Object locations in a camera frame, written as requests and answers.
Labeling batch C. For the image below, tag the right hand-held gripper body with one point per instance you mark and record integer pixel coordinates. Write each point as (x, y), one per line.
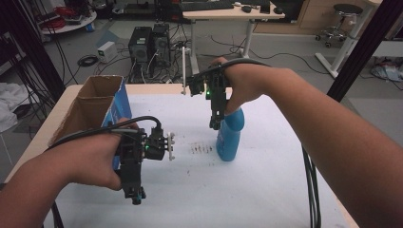
(218, 88)

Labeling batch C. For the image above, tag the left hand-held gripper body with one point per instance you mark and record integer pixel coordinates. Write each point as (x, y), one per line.
(133, 148)

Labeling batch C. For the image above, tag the blue plastic bottle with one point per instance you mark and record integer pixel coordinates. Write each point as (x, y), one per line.
(228, 139)

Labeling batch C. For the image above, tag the blue cardboard box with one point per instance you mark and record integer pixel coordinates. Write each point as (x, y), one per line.
(95, 107)

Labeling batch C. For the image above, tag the person's right hand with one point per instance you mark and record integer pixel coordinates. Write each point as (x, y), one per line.
(247, 82)

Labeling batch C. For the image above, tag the person's left hand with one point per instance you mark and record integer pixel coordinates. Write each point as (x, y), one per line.
(92, 158)

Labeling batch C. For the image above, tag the white table mat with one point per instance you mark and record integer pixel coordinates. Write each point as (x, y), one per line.
(196, 190)

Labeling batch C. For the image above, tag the black computer tower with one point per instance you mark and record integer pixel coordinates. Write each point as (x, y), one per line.
(161, 44)
(140, 44)

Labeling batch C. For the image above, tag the wooden desk with white legs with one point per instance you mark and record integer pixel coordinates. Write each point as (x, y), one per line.
(221, 14)

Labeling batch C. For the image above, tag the black keyboard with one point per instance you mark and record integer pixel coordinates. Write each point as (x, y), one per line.
(206, 5)

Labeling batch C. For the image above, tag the black computer mouse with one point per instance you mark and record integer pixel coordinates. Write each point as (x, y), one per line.
(246, 9)

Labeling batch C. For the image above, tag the white power supply box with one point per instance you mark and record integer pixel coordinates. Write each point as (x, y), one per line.
(107, 51)

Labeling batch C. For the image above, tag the white cloth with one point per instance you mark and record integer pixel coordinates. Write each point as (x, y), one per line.
(9, 101)

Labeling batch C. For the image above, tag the round white table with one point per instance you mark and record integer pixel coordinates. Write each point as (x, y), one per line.
(79, 23)

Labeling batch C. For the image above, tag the black round stool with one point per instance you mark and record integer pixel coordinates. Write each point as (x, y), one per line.
(342, 12)

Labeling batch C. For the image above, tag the white desk frame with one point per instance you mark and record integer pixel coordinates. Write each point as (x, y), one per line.
(345, 44)

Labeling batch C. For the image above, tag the black metal frame post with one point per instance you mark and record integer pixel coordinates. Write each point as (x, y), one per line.
(34, 53)
(358, 53)

